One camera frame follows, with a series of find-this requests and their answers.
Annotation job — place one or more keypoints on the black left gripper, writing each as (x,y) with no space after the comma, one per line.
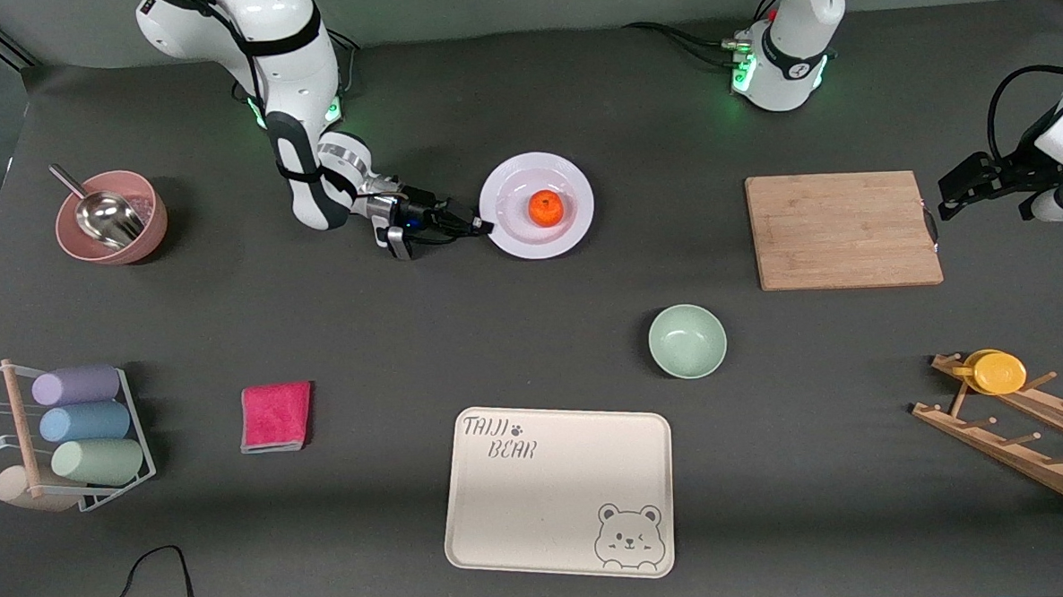
(1009,174)

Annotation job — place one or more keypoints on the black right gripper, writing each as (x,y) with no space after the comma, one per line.
(419,198)

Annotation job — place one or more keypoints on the white ridged plate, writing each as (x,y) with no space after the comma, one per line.
(511,232)

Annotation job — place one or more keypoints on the orange mandarin fruit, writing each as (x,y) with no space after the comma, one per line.
(545,208)

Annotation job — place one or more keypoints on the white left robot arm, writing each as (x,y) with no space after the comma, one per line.
(794,36)

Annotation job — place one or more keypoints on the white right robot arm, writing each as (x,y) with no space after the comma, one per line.
(284,76)

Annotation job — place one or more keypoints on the wooden cutting board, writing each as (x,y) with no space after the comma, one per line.
(838,231)

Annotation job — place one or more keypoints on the yellow cup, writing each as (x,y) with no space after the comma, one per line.
(999,373)

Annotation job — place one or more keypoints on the light green bowl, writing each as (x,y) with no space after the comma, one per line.
(687,341)

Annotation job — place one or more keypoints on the wooden peg dish rack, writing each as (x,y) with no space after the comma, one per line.
(995,444)

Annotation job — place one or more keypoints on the pink folded cloth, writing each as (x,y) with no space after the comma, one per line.
(275,416)

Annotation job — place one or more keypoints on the beige bear print tray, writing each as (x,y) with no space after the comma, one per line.
(540,495)

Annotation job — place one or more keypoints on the pink bowl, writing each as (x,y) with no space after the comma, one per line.
(147,234)

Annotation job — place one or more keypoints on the metal scoop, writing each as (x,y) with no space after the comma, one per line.
(108,216)

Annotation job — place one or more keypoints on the purple cup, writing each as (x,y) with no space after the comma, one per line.
(76,385)

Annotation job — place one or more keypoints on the blue cup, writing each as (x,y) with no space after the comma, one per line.
(84,422)

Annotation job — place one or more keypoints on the green cup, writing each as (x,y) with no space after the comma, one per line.
(97,462)

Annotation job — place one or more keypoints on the beige cup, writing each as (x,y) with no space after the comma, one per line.
(12,490)

